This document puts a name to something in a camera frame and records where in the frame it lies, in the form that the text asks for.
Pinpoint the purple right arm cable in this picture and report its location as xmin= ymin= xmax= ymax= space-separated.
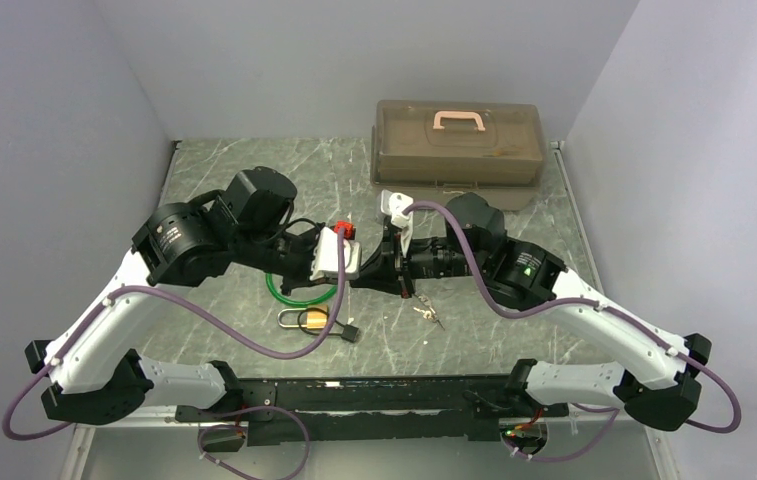
xmin=403 ymin=201 xmax=744 ymax=464

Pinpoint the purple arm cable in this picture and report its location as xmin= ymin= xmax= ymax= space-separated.
xmin=2 ymin=228 xmax=349 ymax=480
xmin=403 ymin=201 xmax=744 ymax=464

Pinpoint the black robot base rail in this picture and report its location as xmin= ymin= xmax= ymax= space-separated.
xmin=175 ymin=374 xmax=569 ymax=446

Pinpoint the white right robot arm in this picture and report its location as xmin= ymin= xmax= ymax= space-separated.
xmin=354 ymin=190 xmax=711 ymax=431

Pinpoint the black cable padlock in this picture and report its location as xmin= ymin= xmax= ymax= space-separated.
xmin=302 ymin=313 xmax=360 ymax=343

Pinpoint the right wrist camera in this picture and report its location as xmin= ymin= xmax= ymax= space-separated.
xmin=377 ymin=189 xmax=414 ymax=257

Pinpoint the green cable lock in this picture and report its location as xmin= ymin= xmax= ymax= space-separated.
xmin=264 ymin=273 xmax=338 ymax=308

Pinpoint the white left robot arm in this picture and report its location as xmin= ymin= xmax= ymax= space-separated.
xmin=26 ymin=167 xmax=339 ymax=425

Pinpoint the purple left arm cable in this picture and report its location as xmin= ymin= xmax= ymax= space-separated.
xmin=2 ymin=228 xmax=349 ymax=480

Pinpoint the brown plastic toolbox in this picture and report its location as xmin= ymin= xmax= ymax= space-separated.
xmin=370 ymin=100 xmax=548 ymax=211

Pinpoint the silver key bunch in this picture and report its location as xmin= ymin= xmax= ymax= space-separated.
xmin=413 ymin=294 xmax=445 ymax=331

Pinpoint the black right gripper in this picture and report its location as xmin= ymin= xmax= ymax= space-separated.
xmin=350 ymin=225 xmax=487 ymax=298

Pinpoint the brass padlock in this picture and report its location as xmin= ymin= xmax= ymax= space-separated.
xmin=276 ymin=305 xmax=328 ymax=333

